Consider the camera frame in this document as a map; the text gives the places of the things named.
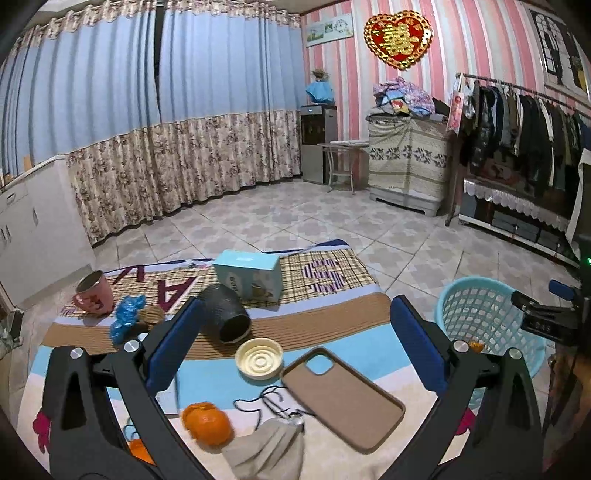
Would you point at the grey storage cabinet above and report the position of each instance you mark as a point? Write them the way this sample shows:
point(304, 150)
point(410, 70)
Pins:
point(406, 201)

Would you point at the red gold heart decoration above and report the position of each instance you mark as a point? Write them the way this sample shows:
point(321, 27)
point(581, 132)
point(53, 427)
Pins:
point(397, 39)

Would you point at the black ribbed cup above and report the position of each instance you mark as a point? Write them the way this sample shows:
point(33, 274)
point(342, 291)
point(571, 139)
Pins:
point(219, 307)

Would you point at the printed striped blanket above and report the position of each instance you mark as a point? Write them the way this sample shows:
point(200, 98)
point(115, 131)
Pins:
point(323, 323)

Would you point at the metal clothes rack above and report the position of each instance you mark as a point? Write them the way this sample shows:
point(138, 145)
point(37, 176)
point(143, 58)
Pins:
point(508, 84)

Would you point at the black bag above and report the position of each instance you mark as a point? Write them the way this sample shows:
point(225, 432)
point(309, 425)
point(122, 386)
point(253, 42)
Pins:
point(443, 110)

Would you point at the pink mug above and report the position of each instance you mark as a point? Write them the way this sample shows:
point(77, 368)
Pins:
point(97, 295)

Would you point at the white lace cloth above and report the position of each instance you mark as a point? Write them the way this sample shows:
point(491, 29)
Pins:
point(508, 196)

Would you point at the grey water dispenser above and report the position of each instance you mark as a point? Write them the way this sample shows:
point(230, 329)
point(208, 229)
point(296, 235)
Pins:
point(316, 138)

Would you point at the low dark shelf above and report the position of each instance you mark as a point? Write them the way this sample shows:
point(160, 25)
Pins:
point(517, 226)

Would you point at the pile of folded clothes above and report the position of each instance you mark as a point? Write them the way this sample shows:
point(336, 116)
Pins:
point(404, 97)

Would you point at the white cabinet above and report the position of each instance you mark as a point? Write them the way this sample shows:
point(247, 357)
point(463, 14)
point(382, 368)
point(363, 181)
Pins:
point(46, 221)

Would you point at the light blue cardboard box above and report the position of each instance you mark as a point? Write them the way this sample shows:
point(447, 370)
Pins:
point(244, 272)

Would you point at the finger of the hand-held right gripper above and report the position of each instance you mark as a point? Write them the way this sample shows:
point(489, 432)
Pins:
point(531, 305)
point(561, 288)

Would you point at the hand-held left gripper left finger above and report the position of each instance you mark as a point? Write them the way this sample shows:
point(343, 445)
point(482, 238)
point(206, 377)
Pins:
point(171, 341)

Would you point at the blue floral curtain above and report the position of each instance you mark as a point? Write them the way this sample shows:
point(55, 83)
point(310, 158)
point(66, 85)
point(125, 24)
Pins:
point(231, 92)
point(92, 115)

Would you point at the small orange box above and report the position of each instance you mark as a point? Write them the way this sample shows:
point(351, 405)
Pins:
point(27, 161)

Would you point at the blue plastic bag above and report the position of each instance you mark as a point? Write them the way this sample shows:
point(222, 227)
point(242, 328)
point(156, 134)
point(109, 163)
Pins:
point(124, 318)

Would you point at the white framed panel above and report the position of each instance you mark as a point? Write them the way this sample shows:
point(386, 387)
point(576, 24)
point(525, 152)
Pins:
point(581, 203)

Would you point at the brown phone case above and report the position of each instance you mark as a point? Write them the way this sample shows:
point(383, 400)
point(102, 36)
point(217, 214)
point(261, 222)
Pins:
point(341, 406)

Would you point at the landscape wall picture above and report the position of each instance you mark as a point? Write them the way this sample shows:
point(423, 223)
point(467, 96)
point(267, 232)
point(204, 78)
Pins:
point(328, 30)

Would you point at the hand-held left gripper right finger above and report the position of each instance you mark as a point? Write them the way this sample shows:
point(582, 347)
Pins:
point(415, 341)

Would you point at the light blue plastic basket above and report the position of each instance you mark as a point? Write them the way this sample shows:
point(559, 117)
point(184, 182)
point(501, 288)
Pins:
point(480, 309)

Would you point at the potted plant blue wrap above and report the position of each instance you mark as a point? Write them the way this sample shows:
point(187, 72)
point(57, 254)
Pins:
point(321, 92)

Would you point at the patterned beige cover cloth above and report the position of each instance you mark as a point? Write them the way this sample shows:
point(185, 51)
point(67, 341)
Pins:
point(406, 157)

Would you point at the cream round lid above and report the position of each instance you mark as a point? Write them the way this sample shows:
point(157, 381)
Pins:
point(258, 357)

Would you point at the window wall poster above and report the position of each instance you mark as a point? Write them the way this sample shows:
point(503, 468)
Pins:
point(554, 46)

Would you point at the row of hanging clothes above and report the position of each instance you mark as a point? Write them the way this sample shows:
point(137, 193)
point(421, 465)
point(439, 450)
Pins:
point(526, 129)

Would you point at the orange tangerine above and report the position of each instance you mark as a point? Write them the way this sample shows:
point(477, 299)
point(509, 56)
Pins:
point(207, 422)

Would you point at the small metal side table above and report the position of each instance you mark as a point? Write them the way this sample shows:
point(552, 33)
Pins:
point(339, 146)

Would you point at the pink hanging bag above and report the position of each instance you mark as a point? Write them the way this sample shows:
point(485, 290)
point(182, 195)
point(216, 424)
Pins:
point(455, 113)

